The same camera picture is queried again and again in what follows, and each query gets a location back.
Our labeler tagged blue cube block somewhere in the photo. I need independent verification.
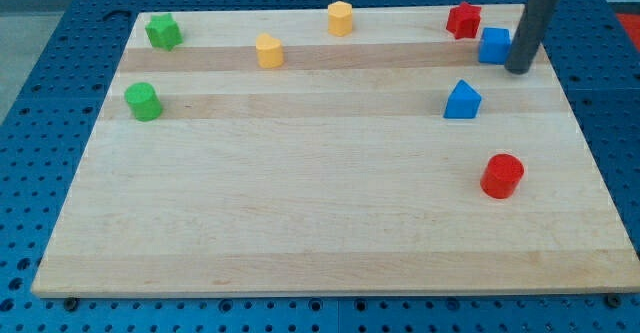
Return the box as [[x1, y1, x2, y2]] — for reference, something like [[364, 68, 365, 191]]
[[478, 27, 511, 65]]

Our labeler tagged red star block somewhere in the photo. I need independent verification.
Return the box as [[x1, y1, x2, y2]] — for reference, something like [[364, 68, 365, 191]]
[[446, 1, 482, 40]]

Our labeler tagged green star block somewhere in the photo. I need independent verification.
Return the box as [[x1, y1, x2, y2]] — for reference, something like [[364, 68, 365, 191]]
[[145, 13, 183, 51]]

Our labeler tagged light wooden board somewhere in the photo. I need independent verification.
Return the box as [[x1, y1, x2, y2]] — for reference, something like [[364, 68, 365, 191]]
[[32, 6, 639, 298]]

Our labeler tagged yellow heart block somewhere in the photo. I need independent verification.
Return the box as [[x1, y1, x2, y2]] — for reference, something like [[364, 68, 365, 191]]
[[255, 33, 284, 69]]

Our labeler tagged yellow hexagon block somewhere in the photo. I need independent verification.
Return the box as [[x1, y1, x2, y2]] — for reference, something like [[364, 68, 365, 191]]
[[327, 1, 353, 37]]

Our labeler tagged blue triangular prism block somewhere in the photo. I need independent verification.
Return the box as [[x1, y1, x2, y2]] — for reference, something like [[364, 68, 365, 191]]
[[443, 80, 482, 119]]

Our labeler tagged red cylinder block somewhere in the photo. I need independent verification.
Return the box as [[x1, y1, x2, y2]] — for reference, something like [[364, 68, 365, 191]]
[[480, 153, 525, 199]]

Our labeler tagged green cylinder block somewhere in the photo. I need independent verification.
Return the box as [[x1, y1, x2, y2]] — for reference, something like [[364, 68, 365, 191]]
[[124, 82, 163, 122]]

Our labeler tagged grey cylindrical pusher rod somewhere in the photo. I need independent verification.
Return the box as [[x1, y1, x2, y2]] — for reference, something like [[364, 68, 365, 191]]
[[504, 0, 559, 75]]

